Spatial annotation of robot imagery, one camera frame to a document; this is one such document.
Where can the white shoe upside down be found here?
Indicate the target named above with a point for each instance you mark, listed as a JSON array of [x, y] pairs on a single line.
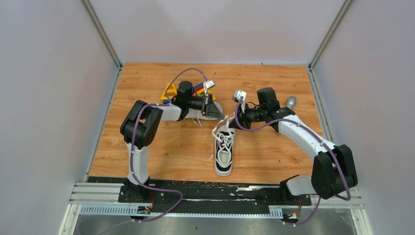
[[192, 113]]

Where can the aluminium frame rail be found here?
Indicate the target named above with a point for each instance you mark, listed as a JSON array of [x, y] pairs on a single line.
[[95, 193]]

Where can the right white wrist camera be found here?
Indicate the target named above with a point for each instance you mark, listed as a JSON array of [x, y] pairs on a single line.
[[240, 96]]

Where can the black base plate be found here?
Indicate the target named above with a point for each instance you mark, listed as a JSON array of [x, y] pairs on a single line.
[[199, 197]]

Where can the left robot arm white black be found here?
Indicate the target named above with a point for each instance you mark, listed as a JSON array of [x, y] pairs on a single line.
[[141, 124]]

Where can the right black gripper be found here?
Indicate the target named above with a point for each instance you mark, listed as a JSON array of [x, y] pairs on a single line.
[[242, 119]]

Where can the colourful toy block stack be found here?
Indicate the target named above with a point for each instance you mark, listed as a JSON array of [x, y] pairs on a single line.
[[199, 91]]

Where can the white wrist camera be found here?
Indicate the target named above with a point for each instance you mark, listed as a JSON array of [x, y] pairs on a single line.
[[240, 96], [208, 85]]

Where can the yellow triangle toy block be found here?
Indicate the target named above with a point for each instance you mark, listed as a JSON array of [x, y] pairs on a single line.
[[169, 92]]

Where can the black white sneaker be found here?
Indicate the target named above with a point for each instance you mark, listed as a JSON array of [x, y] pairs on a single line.
[[222, 170]]

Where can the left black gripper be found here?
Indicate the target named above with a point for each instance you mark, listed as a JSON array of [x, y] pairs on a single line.
[[210, 109]]

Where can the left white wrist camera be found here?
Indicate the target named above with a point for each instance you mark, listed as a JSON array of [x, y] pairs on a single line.
[[208, 85]]

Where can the grey metal cylinder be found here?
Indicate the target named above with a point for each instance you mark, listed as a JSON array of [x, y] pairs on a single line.
[[288, 109]]

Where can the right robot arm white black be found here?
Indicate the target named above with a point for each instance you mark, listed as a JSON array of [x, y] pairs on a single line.
[[333, 171]]

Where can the white shoelace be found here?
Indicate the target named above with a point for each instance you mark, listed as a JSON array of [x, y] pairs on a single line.
[[224, 140]]

